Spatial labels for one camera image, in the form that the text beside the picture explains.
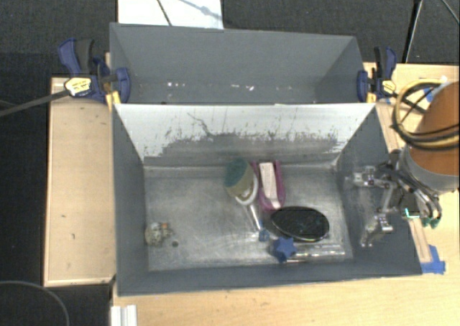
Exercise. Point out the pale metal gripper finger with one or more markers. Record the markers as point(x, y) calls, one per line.
point(368, 179)
point(382, 224)

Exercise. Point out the black round disc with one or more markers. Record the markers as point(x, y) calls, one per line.
point(300, 224)

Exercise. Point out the blue star knob clear rod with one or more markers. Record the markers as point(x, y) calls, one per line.
point(284, 249)

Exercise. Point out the teal and tan sponge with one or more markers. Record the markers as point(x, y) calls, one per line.
point(237, 175)

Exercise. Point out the grey metal bin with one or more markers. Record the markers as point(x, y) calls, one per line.
point(201, 209)

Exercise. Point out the pale wood board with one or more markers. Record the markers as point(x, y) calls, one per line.
point(79, 181)

